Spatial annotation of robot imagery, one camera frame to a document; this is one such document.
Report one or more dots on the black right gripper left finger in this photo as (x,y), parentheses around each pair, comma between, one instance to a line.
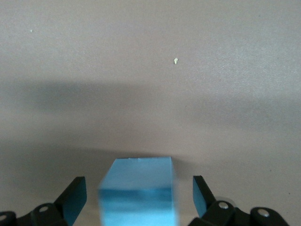
(70,200)

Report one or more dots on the blue foam cube block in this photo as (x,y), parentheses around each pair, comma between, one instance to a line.
(138,188)

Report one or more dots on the small pale crumb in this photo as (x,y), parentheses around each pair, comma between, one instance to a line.
(175,61)

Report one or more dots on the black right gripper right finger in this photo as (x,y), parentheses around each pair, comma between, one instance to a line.
(203,200)

